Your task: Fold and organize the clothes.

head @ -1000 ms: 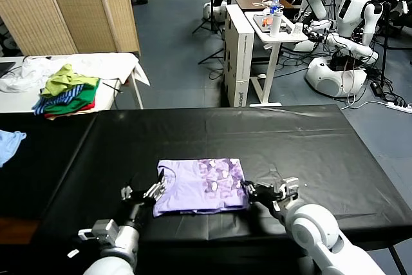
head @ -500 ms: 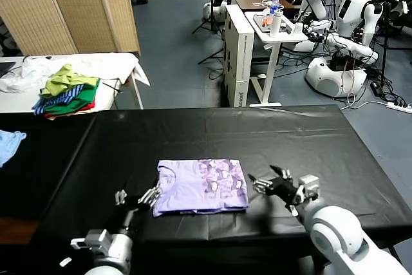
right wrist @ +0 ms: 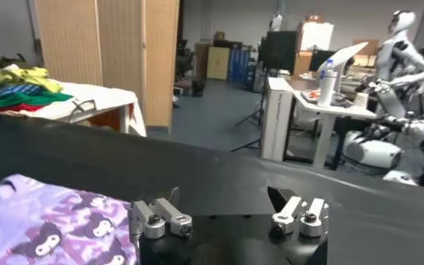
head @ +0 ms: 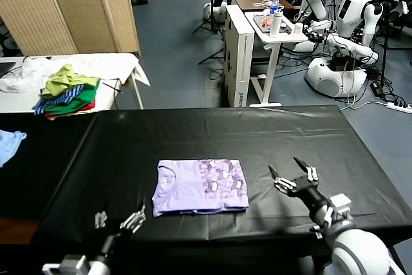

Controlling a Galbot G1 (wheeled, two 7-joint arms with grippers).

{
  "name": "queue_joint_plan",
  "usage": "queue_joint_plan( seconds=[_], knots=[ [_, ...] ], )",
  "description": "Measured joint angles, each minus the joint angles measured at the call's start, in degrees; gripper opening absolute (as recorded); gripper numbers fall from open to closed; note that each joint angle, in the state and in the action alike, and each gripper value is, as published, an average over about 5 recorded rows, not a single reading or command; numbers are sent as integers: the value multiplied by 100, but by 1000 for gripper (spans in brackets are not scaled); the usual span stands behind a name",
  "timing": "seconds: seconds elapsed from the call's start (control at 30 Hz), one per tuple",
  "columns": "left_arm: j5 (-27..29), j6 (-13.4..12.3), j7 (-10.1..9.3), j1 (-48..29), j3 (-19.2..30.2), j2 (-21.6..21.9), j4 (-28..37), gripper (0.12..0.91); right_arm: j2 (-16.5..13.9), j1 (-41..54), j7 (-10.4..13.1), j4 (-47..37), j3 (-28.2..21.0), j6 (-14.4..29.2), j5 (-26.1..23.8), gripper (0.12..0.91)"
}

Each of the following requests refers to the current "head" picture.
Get small black table cover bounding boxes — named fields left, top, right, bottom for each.
left=0, top=112, right=99, bottom=218

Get white cloth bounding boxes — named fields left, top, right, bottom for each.
left=0, top=52, right=151, bottom=94

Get lavender t-shirt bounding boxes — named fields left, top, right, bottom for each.
left=151, top=158, right=250, bottom=218

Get small white robot base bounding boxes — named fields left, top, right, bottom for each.
left=203, top=1, right=228, bottom=24

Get large black table cover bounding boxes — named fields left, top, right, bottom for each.
left=30, top=104, right=412, bottom=256

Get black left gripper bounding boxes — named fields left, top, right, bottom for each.
left=93, top=198, right=147, bottom=260

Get black light stand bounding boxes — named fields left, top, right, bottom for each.
left=376, top=1, right=406, bottom=95

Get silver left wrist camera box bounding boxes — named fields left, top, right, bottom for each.
left=41, top=254, right=89, bottom=275

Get grey tray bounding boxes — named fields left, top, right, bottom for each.
left=253, top=14, right=289, bottom=33

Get white humanoid robot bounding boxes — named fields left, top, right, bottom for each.
left=324, top=0, right=386, bottom=65

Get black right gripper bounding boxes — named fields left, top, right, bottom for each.
left=267, top=156, right=333, bottom=222

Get red garment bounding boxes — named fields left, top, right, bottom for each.
left=44, top=100, right=97, bottom=119

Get black tripod stand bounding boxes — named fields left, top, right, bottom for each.
left=192, top=0, right=226, bottom=36

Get white robot base pink cables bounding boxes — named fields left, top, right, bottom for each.
left=304, top=57, right=368, bottom=98

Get white adjustable side table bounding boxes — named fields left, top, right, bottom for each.
left=244, top=10, right=310, bottom=108

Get white folding table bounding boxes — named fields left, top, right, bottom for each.
left=0, top=52, right=145, bottom=114

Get low white robot base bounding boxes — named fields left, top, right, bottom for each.
left=291, top=40, right=318, bottom=53

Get tall white cardboard box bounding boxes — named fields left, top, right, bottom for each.
left=223, top=4, right=255, bottom=108

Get beige garment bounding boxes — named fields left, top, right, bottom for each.
left=46, top=109, right=97, bottom=121

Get pile of colourful clothes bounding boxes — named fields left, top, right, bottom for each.
left=43, top=79, right=102, bottom=115

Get white power strip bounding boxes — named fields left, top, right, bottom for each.
left=387, top=100, right=412, bottom=113

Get white thermos bottle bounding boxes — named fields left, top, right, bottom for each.
left=269, top=10, right=284, bottom=38

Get light blue garment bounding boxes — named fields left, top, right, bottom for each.
left=0, top=129, right=28, bottom=168

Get blue striped garment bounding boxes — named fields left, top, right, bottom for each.
left=32, top=84, right=86, bottom=115

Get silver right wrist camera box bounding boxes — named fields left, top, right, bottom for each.
left=326, top=193, right=353, bottom=222

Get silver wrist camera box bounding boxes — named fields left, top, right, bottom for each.
left=326, top=193, right=353, bottom=222
left=41, top=254, right=89, bottom=275

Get lime green garment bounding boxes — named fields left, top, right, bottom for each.
left=41, top=64, right=99, bottom=98

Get bamboo folding screen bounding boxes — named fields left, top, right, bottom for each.
left=0, top=0, right=142, bottom=57

